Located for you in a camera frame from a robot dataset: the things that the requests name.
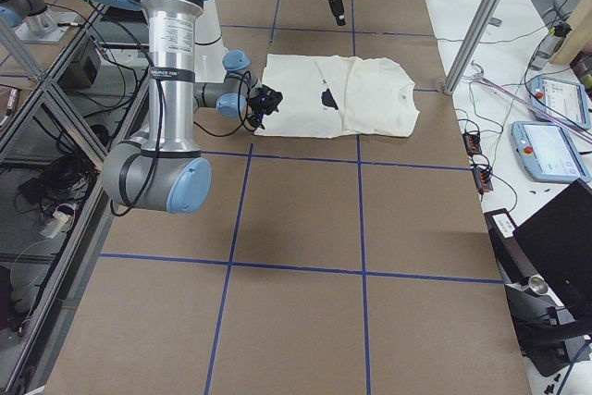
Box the cream long-sleeve cat shirt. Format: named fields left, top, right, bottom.
left=255, top=55, right=419, bottom=139

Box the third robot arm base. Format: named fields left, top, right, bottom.
left=1, top=0, right=57, bottom=38

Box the reacher grabber stick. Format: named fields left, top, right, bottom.
left=470, top=59, right=592, bottom=133

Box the orange black connector module far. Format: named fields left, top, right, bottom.
left=462, top=131, right=482, bottom=156

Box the orange black connector module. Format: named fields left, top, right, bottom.
left=472, top=165, right=493, bottom=195
left=462, top=131, right=482, bottom=156

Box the orange black connector module near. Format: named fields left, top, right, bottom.
left=472, top=165, right=493, bottom=195

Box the far blue teach pendant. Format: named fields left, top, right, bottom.
left=527, top=76, right=591, bottom=130

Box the blue teach pendant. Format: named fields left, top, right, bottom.
left=527, top=76, right=591, bottom=130
left=511, top=121, right=591, bottom=184

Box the near blue teach pendant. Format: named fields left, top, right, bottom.
left=511, top=121, right=591, bottom=184

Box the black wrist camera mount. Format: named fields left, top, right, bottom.
left=258, top=85, right=283, bottom=116

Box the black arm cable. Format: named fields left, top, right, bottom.
left=110, top=68, right=260, bottom=218

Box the white pedestal column base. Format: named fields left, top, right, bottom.
left=194, top=0, right=228, bottom=83

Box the aluminium frame post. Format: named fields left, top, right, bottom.
left=443, top=0, right=500, bottom=95

